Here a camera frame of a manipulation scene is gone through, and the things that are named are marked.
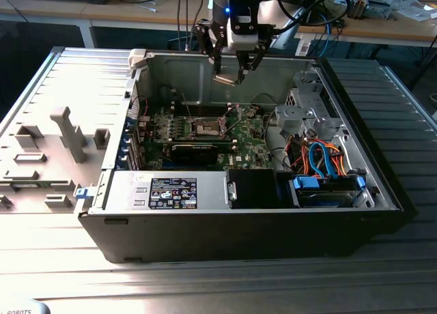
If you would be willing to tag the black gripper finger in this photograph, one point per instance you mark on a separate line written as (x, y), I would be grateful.
(203, 41)
(240, 78)

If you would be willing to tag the silver CPU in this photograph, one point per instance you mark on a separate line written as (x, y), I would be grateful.
(225, 79)

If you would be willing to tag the CPU socket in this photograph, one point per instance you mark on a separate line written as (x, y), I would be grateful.
(205, 128)

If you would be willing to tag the CPU cooler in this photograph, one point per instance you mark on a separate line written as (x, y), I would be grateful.
(356, 7)

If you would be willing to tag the metal drive cage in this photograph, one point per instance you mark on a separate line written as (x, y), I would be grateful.
(290, 117)

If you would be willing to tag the white case latch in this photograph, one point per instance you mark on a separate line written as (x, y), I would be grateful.
(136, 58)

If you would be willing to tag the green motherboard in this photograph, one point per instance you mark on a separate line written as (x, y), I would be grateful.
(249, 146)

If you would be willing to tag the white tag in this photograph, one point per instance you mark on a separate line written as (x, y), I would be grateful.
(303, 47)

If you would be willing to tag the black monitor stand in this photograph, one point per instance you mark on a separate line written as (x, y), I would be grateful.
(309, 18)

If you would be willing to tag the black graphics card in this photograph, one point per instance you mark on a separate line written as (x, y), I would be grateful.
(194, 155)

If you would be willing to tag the wooden desk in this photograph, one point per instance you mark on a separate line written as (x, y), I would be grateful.
(102, 13)
(375, 27)

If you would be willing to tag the metal power supply latch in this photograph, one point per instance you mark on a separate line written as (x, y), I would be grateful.
(231, 191)

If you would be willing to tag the hard disk in blue carrier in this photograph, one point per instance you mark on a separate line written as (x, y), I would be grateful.
(304, 184)

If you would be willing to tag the blue expansion card retainer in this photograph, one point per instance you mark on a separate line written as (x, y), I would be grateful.
(124, 140)

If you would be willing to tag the grey power supply unit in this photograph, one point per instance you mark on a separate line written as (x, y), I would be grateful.
(129, 191)

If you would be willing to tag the black PC case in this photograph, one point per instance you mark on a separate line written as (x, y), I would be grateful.
(205, 235)

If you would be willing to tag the blue case latch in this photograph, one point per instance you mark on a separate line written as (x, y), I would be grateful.
(83, 194)

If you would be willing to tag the grey parts rack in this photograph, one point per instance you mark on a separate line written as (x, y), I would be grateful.
(51, 164)

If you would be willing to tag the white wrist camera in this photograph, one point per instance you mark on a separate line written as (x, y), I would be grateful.
(242, 37)

